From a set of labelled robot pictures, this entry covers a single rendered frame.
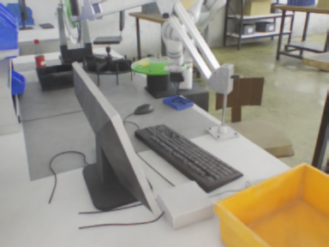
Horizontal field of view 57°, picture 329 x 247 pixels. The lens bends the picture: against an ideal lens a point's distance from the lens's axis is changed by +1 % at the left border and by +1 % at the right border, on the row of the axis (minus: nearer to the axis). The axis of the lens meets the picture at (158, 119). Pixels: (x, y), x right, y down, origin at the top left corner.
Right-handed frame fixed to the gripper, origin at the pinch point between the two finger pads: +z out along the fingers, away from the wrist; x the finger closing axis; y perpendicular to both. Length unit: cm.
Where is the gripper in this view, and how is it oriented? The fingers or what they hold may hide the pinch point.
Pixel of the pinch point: (177, 91)
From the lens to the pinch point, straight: 156.1
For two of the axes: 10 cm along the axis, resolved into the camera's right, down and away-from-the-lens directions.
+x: -9.8, -0.6, 1.9
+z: 1.2, 6.1, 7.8
